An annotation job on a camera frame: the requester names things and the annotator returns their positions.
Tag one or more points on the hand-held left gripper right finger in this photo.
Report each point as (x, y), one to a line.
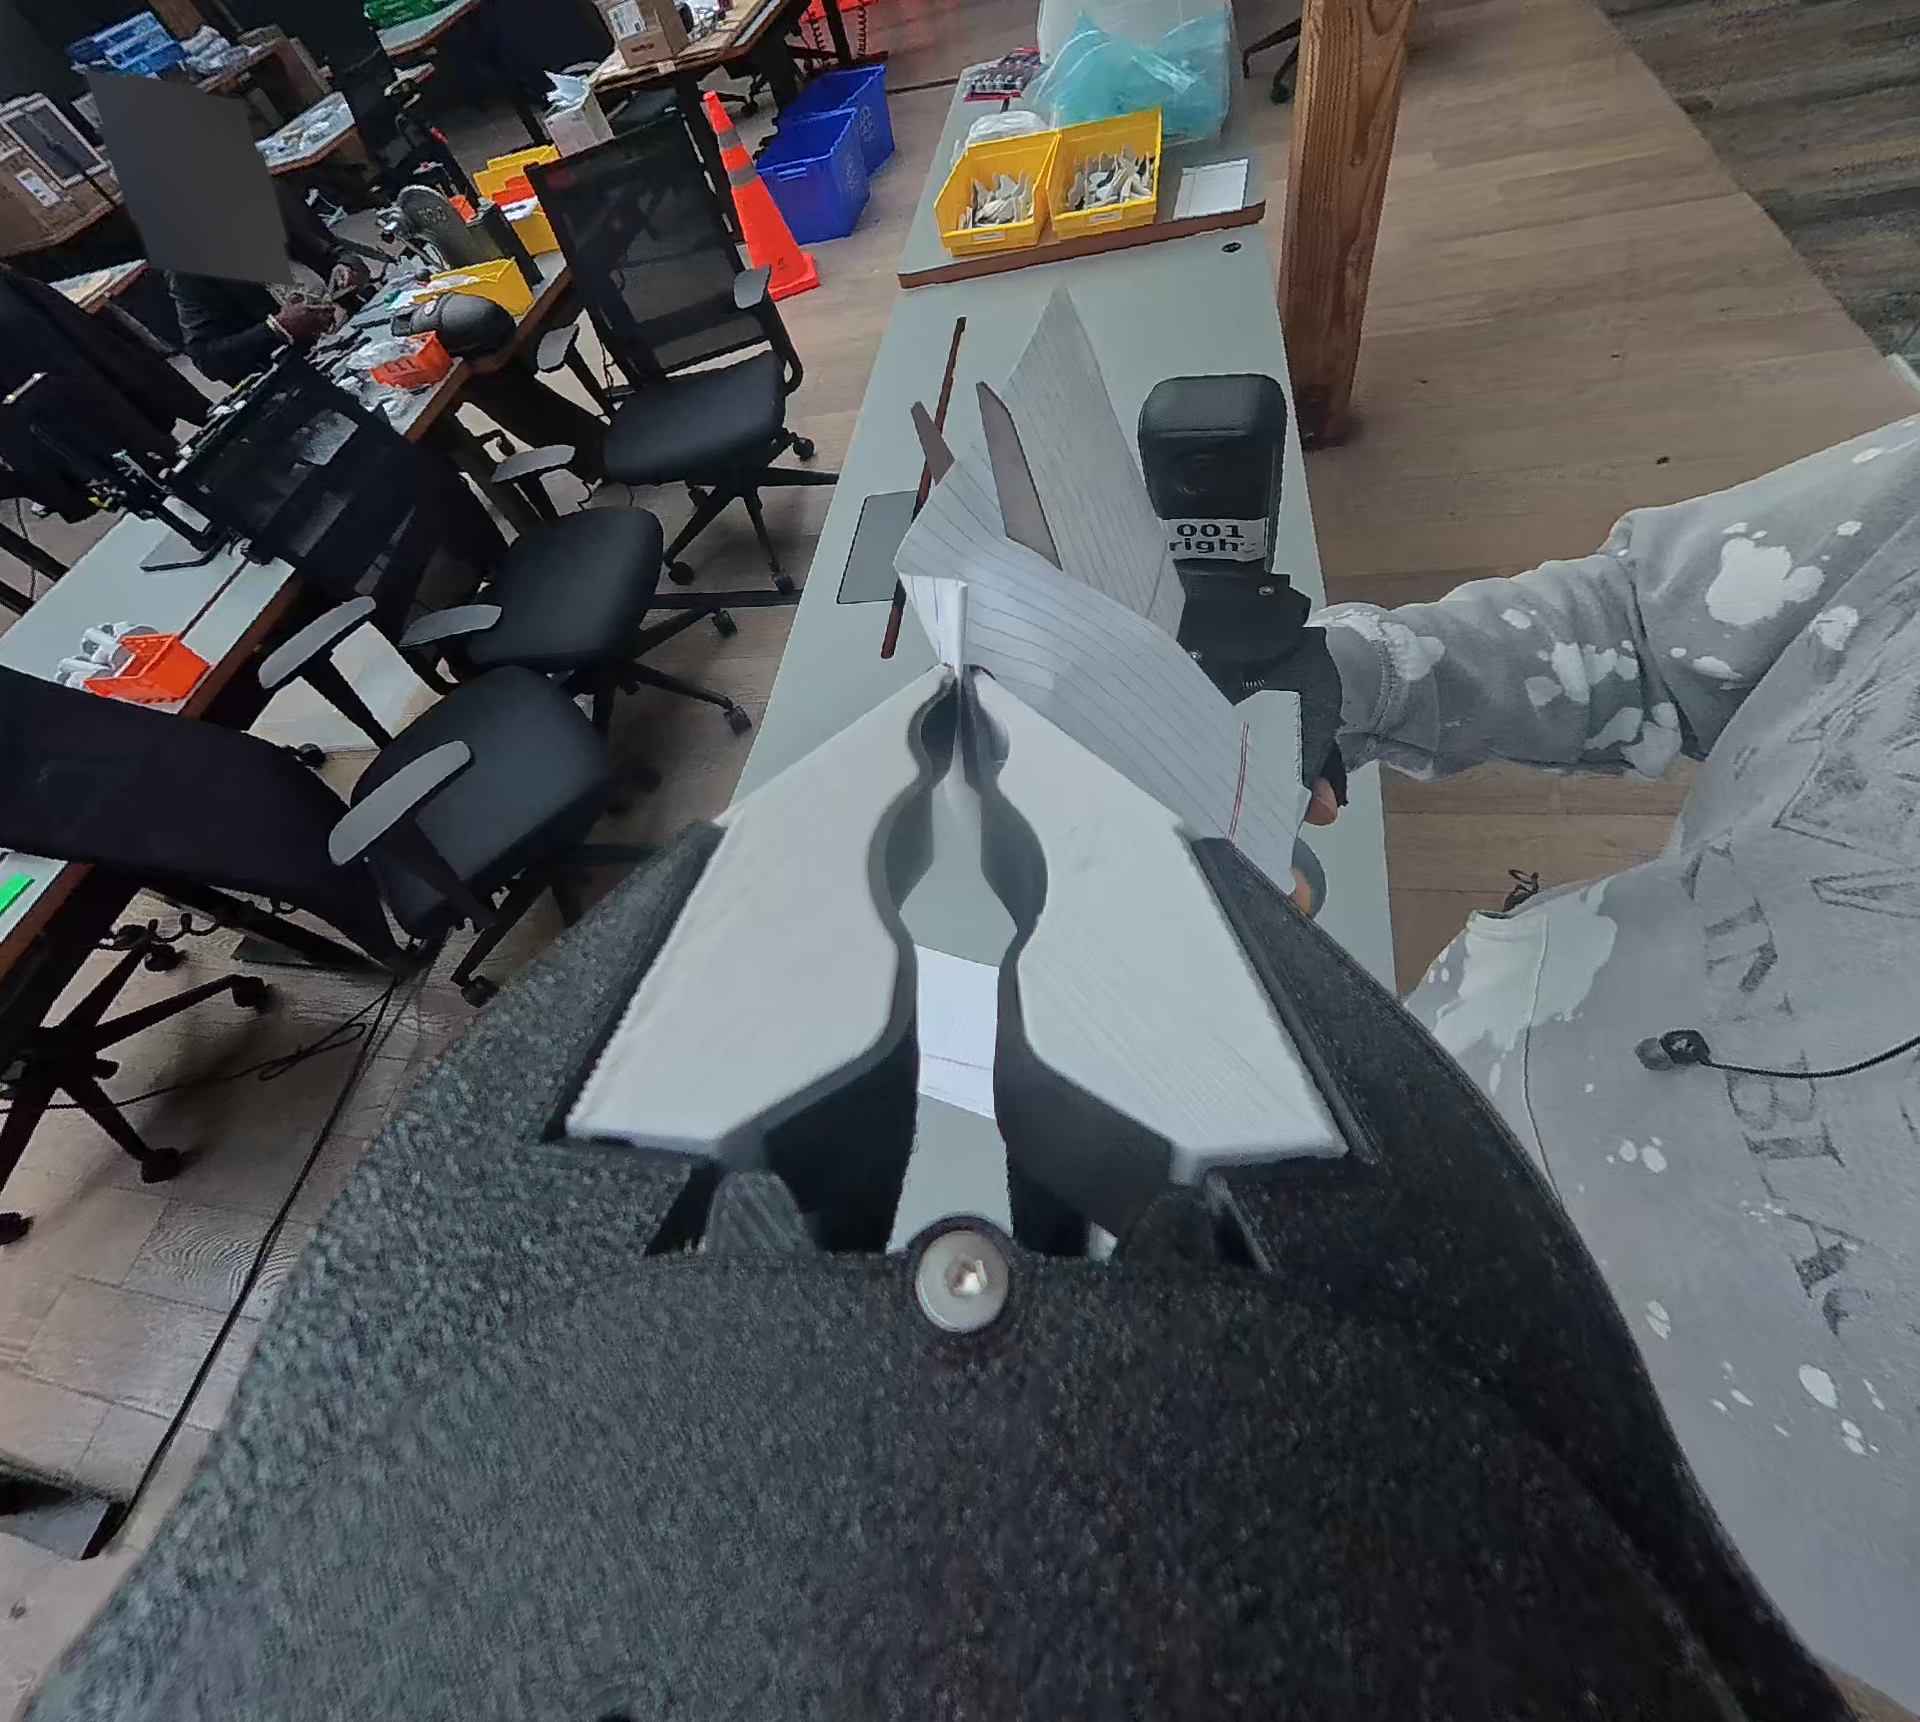
(1185, 1002)

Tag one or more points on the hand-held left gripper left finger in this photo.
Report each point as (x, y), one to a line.
(751, 987)

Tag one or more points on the grey and yellow scissors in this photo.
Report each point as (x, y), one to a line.
(1020, 484)

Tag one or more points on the lined paper sheet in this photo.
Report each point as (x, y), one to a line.
(1110, 686)

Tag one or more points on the person's right hand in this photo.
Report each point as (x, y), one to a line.
(1293, 702)

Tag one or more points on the white tray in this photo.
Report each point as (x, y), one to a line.
(1213, 189)

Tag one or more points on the yellow parts bin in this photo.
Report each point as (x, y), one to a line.
(519, 193)
(1107, 176)
(993, 200)
(481, 285)

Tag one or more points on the teal plastic bag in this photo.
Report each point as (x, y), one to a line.
(1141, 80)

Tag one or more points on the blue recycling bin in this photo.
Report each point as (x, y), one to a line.
(854, 110)
(818, 176)

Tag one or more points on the person's grey splattered sweatshirt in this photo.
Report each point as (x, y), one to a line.
(1724, 1152)

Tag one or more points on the black mesh office chair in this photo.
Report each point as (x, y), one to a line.
(660, 296)

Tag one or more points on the black monitor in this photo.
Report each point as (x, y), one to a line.
(284, 462)

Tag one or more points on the cardboard box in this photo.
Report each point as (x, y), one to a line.
(644, 26)

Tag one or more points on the small orange parts bin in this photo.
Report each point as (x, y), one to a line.
(411, 361)

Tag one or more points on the black helmet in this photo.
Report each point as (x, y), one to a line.
(473, 325)

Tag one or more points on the wooden post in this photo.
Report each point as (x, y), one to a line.
(1358, 102)

